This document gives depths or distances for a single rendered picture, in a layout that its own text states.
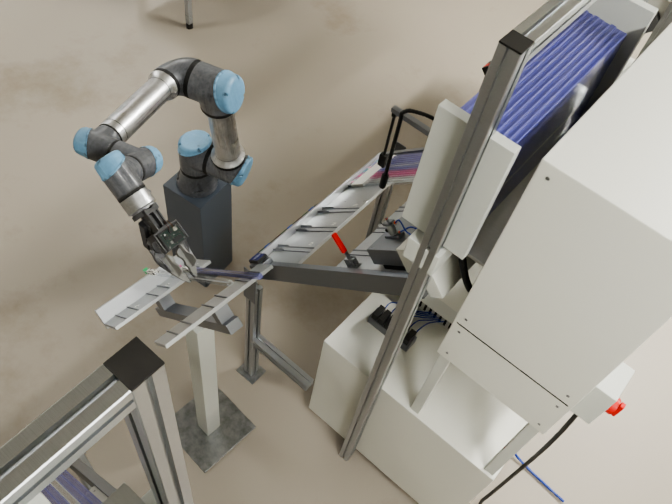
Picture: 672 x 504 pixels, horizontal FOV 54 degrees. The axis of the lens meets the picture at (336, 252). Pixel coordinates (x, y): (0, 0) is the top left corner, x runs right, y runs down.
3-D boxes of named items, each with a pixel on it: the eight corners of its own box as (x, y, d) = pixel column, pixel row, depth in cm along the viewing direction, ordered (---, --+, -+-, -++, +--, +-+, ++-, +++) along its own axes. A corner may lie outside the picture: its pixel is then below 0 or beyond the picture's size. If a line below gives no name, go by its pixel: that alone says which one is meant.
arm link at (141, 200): (116, 206, 163) (143, 189, 167) (127, 221, 164) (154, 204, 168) (123, 200, 157) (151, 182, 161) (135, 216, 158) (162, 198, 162)
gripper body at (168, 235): (166, 255, 159) (136, 214, 156) (156, 260, 166) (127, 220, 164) (191, 238, 163) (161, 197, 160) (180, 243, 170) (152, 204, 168)
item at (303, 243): (262, 268, 212) (257, 260, 210) (387, 162, 245) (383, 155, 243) (297, 272, 197) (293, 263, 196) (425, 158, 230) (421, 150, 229)
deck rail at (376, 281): (260, 278, 213) (250, 263, 210) (264, 275, 214) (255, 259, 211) (424, 299, 158) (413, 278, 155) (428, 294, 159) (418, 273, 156)
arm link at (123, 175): (126, 143, 162) (105, 153, 154) (153, 181, 164) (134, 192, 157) (105, 159, 165) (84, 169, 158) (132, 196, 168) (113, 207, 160)
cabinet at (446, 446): (306, 412, 260) (322, 340, 209) (410, 302, 295) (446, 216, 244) (439, 530, 240) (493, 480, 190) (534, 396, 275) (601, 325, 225)
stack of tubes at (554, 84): (418, 207, 144) (450, 115, 122) (534, 96, 170) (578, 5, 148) (465, 240, 140) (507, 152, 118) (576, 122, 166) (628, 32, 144)
